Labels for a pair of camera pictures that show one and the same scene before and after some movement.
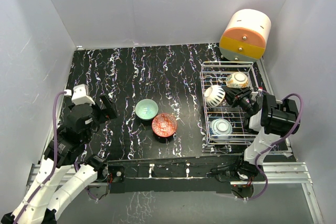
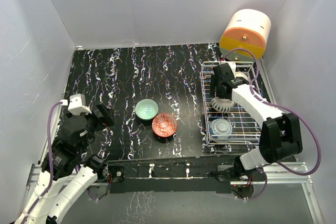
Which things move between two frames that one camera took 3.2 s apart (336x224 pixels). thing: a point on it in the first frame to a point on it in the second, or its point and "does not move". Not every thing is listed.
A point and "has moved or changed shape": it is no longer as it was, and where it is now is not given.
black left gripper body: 96,120 does not move
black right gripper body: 241,98 to 214,91
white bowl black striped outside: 214,95 has moved or changed shape
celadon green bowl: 146,109 does not move
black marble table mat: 156,92 does not move
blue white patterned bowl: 220,130 does not move
